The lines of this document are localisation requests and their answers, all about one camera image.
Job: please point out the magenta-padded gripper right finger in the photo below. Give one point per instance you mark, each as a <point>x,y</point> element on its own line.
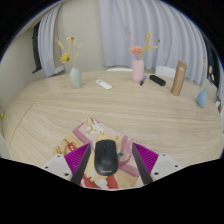
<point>146,159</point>

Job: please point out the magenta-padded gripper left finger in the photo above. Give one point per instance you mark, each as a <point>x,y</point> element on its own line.
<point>75,159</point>

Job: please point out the black computer mouse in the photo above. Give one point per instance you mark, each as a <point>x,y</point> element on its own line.
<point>106,158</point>

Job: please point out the dark marker pen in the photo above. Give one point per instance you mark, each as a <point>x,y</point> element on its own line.
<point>143,81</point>

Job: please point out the small black box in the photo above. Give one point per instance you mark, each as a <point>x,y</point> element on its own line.
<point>157,80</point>

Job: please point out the small white remote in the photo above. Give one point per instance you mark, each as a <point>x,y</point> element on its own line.
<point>104,84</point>

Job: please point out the green vase with flowers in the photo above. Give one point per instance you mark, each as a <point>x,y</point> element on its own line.
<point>76,78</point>

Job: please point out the blue vase with flowers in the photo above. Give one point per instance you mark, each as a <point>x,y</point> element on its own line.
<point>201,99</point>

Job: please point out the gold drink bottle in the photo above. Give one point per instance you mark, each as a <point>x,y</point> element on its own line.
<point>178,80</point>

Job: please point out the pink vase with flowers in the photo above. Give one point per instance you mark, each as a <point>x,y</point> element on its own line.
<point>138,71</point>

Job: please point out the white chair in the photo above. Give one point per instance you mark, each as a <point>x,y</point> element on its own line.
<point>165,70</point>

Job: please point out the narrow white curtain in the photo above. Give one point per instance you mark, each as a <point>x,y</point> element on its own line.
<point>50,43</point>

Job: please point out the wide white curtain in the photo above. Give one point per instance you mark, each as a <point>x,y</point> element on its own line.
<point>166,30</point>

